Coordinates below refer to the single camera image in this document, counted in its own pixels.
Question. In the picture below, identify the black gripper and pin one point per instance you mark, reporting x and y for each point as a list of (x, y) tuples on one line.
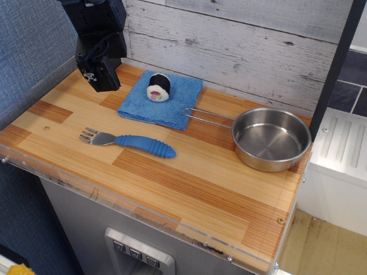
[(98, 57)]

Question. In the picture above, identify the blue handled metal fork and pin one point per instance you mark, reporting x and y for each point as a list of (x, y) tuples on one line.
[(152, 146)]

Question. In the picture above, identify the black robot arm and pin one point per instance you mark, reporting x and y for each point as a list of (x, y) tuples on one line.
[(96, 18)]

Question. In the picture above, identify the plush sushi roll toy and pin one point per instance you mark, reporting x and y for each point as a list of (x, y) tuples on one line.
[(158, 89)]

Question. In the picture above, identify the blue folded cloth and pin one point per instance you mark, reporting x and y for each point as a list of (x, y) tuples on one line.
[(184, 93)]

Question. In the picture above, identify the grey cabinet control panel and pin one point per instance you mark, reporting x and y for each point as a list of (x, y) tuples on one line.
[(132, 256)]

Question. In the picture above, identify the stainless steel pot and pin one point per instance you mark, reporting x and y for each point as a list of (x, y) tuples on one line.
[(266, 139)]

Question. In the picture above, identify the yellow object at corner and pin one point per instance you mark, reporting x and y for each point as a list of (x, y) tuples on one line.
[(20, 270)]

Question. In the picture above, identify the white side cabinet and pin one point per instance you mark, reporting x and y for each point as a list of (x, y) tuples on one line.
[(334, 185)]

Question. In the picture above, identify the black vertical post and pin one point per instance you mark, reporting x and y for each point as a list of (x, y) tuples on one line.
[(347, 36)]

